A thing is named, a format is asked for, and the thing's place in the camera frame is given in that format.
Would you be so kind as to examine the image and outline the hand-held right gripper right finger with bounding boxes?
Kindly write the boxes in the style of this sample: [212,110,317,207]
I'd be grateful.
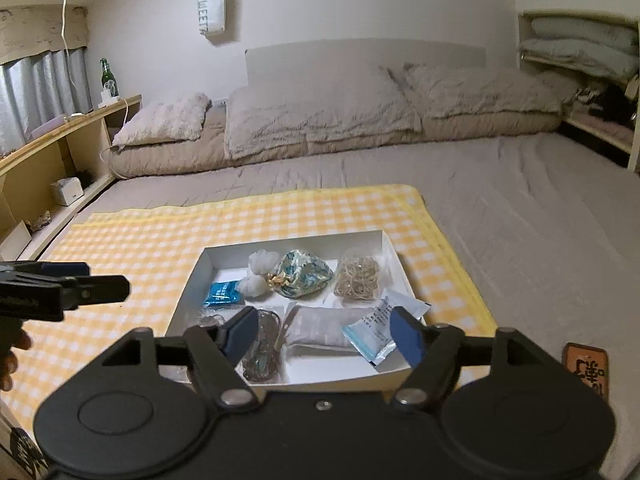
[389,305,543,407]

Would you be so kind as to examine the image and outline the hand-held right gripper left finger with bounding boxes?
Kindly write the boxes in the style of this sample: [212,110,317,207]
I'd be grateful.
[102,305,258,407]

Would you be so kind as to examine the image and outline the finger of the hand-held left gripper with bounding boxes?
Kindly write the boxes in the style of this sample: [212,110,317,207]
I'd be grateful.
[0,259,91,281]
[0,274,132,322]

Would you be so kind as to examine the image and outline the clear plastic bag dark contents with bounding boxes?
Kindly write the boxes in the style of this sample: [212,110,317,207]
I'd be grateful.
[240,310,283,383]

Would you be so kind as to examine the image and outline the light blue white sachet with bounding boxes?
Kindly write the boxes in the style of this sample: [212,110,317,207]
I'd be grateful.
[342,295,431,365]

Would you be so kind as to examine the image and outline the blue snack packet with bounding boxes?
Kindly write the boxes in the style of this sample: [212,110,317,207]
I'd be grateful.
[202,280,244,308]

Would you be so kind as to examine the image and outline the white cotton ball bag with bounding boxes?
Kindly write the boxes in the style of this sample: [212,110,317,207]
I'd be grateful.
[239,250,281,297]

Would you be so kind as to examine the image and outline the white cardboard box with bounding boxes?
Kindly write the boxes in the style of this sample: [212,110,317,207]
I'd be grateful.
[165,230,428,386]

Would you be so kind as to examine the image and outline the clear bag of rubber bands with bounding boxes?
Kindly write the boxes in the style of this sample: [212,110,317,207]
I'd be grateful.
[332,250,391,303]

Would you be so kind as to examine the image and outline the grey fabric pouch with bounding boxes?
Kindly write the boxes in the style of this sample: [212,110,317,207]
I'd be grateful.
[275,305,363,351]

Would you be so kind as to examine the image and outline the patterned drawstring pouch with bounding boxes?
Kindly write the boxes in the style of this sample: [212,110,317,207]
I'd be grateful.
[267,248,335,299]

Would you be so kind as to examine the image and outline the person's left hand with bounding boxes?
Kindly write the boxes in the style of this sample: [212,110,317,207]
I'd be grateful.
[0,329,33,393]

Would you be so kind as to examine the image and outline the white flat card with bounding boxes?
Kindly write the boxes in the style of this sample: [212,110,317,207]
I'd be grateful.
[0,220,33,261]

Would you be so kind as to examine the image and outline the yellow checkered cloth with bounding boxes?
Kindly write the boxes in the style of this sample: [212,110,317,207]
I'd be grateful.
[0,184,496,411]

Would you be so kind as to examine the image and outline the white tissue box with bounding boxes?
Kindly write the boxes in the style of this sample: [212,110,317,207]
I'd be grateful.
[50,177,85,207]

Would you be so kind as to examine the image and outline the wooden bedside shelf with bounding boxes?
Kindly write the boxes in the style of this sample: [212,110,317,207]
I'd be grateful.
[0,94,143,261]

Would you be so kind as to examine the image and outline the pink flat box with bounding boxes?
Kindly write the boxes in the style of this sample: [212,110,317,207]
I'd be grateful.
[30,114,66,138]

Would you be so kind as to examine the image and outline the beige folded duvet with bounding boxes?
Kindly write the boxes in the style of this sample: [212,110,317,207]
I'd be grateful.
[107,105,566,181]

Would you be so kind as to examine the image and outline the grey bed mattress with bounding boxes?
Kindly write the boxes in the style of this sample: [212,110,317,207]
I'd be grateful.
[30,130,640,480]

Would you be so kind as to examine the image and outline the grey curtain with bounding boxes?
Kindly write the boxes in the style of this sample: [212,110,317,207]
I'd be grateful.
[0,47,93,158]

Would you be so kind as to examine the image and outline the dark printed box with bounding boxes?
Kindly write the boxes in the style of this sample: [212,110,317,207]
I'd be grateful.
[0,405,51,480]

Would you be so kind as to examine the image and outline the fluffy white pillow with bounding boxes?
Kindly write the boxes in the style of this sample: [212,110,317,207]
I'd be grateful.
[111,92,213,148]

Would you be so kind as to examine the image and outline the wooden plaque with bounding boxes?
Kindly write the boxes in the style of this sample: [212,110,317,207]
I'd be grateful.
[562,342,610,401]

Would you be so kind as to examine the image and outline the green glass bottle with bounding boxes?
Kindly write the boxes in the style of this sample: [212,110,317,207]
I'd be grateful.
[100,57,118,98]

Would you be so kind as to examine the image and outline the grey pillow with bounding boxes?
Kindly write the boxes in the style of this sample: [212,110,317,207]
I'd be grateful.
[224,67,423,158]
[402,62,581,121]

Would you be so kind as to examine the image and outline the beige curtain valance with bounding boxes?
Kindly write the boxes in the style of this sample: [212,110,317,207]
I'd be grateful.
[0,5,88,66]

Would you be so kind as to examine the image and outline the white wooden shelf unit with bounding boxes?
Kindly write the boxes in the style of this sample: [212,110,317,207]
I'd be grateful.
[517,10,640,171]

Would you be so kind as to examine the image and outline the dark clothes pile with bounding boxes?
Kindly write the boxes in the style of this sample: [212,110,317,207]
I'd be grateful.
[575,80,638,123]

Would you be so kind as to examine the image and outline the folded grey bedding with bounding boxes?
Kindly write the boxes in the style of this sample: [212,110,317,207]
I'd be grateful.
[520,16,640,81]

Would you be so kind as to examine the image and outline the white hanging cord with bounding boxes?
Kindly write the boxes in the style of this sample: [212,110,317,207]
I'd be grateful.
[59,0,93,113]

